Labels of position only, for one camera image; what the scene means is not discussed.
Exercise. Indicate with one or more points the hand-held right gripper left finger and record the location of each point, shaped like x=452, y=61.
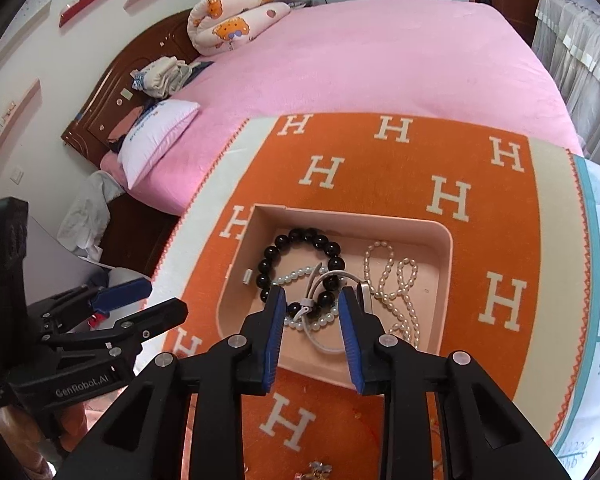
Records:
x=275, y=340

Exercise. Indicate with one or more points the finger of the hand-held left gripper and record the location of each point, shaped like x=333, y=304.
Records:
x=155, y=317
x=122, y=295

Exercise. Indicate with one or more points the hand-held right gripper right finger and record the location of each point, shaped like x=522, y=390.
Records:
x=352, y=345

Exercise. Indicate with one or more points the pink jewelry box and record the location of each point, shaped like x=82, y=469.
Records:
x=422, y=270

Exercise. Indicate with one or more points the small flower hair clip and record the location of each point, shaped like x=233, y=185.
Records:
x=319, y=469

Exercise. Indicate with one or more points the white bedside object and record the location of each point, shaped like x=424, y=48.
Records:
x=55, y=260

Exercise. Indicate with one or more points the silver bangle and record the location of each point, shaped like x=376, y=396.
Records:
x=365, y=292

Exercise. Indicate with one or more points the crumpled white cloth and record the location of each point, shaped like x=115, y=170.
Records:
x=87, y=210

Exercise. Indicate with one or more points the orange letter print blanket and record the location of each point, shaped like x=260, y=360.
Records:
x=380, y=185

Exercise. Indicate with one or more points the white pillow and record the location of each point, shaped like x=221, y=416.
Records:
x=155, y=135

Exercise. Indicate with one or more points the brown wooden headboard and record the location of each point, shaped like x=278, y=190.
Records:
x=110, y=85

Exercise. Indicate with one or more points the folded beige clothes pile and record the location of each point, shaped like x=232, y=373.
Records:
x=165, y=75

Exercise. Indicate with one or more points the pink bed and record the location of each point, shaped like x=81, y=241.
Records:
x=355, y=60

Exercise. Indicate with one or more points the rolled bear print quilt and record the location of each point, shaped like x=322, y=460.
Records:
x=230, y=25

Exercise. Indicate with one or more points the white lace covered furniture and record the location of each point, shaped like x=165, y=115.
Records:
x=580, y=60

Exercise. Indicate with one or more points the white wall socket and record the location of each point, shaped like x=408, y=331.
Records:
x=17, y=176

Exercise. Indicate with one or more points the red wall shelf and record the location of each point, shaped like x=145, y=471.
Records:
x=87, y=2

